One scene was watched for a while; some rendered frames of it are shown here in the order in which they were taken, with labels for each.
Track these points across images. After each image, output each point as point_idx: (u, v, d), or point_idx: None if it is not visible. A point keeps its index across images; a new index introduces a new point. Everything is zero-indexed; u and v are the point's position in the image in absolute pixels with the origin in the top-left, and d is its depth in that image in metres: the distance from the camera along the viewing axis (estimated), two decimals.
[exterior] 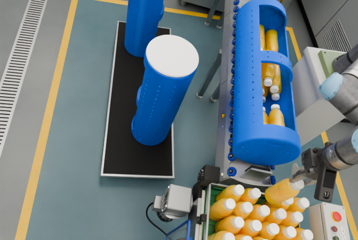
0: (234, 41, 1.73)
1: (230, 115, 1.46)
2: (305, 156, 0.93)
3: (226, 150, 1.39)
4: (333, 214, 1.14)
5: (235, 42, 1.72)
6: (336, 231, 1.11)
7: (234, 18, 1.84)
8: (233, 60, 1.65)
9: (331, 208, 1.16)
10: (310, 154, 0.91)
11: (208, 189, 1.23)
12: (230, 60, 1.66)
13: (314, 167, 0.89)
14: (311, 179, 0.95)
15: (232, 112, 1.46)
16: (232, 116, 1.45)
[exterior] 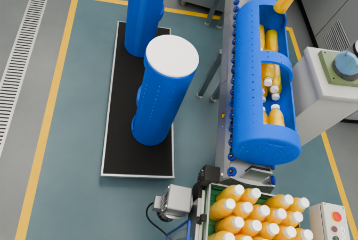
0: (234, 41, 1.73)
1: (230, 115, 1.46)
2: None
3: (226, 150, 1.39)
4: (333, 214, 1.14)
5: (235, 42, 1.72)
6: (336, 231, 1.11)
7: (234, 18, 1.84)
8: (233, 60, 1.65)
9: (331, 208, 1.16)
10: None
11: (208, 189, 1.23)
12: (230, 60, 1.66)
13: None
14: None
15: (232, 112, 1.46)
16: (232, 116, 1.45)
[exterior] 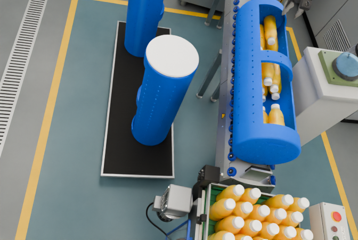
0: (234, 41, 1.73)
1: (230, 115, 1.46)
2: None
3: (226, 150, 1.39)
4: (333, 214, 1.14)
5: (235, 42, 1.72)
6: (336, 231, 1.11)
7: (234, 18, 1.84)
8: (233, 60, 1.65)
9: (331, 208, 1.16)
10: None
11: (208, 189, 1.23)
12: (230, 61, 1.66)
13: None
14: (299, 7, 1.39)
15: (232, 112, 1.46)
16: (232, 116, 1.45)
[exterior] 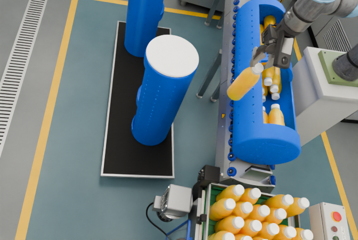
0: (234, 41, 1.73)
1: (230, 115, 1.46)
2: (265, 34, 0.95)
3: (226, 150, 1.39)
4: (333, 214, 1.14)
5: (235, 42, 1.72)
6: (336, 231, 1.11)
7: (234, 18, 1.84)
8: (233, 60, 1.65)
9: (331, 208, 1.16)
10: (269, 29, 0.92)
11: (208, 189, 1.23)
12: (230, 61, 1.66)
13: (273, 40, 0.91)
14: (270, 58, 0.97)
15: (232, 112, 1.46)
16: (232, 116, 1.45)
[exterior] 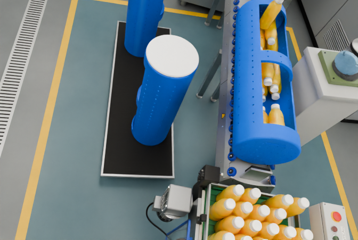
0: (234, 41, 1.73)
1: (230, 115, 1.46)
2: None
3: (226, 150, 1.39)
4: (333, 214, 1.14)
5: (235, 42, 1.72)
6: (336, 231, 1.11)
7: (234, 18, 1.84)
8: (233, 60, 1.65)
9: (331, 208, 1.16)
10: None
11: (208, 189, 1.23)
12: (230, 61, 1.66)
13: None
14: None
15: (232, 112, 1.46)
16: (232, 116, 1.45)
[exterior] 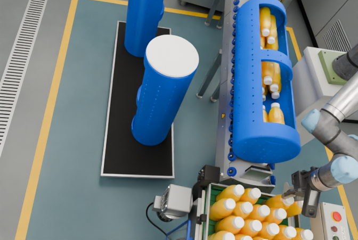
0: (235, 41, 1.73)
1: (230, 116, 1.45)
2: (294, 176, 1.09)
3: (226, 150, 1.39)
4: (333, 214, 1.14)
5: None
6: (336, 231, 1.11)
7: (234, 18, 1.84)
8: (233, 60, 1.65)
9: (331, 208, 1.16)
10: (298, 176, 1.06)
11: (208, 189, 1.23)
12: (231, 61, 1.66)
13: (301, 188, 1.05)
14: (300, 196, 1.11)
15: (231, 113, 1.46)
16: (232, 116, 1.45)
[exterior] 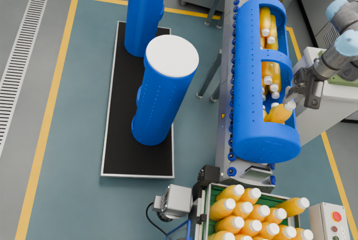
0: (235, 41, 1.73)
1: (230, 116, 1.45)
2: (297, 76, 1.05)
3: (226, 150, 1.39)
4: (333, 214, 1.14)
5: None
6: (336, 231, 1.11)
7: (234, 18, 1.84)
8: (233, 60, 1.65)
9: (331, 208, 1.16)
10: (301, 72, 1.02)
11: (208, 189, 1.23)
12: (231, 61, 1.66)
13: (303, 82, 1.00)
14: (302, 97, 1.07)
15: (231, 113, 1.46)
16: (232, 116, 1.45)
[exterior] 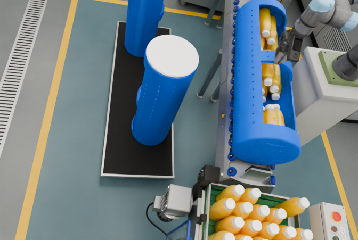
0: (234, 41, 1.73)
1: (230, 115, 1.46)
2: (281, 37, 1.26)
3: (226, 150, 1.39)
4: (333, 214, 1.14)
5: (235, 42, 1.72)
6: (336, 231, 1.11)
7: (234, 18, 1.84)
8: (233, 60, 1.65)
9: (331, 208, 1.16)
10: (284, 33, 1.24)
11: (208, 189, 1.23)
12: (230, 61, 1.66)
13: (287, 41, 1.22)
14: (284, 55, 1.28)
15: (232, 112, 1.46)
16: (232, 116, 1.45)
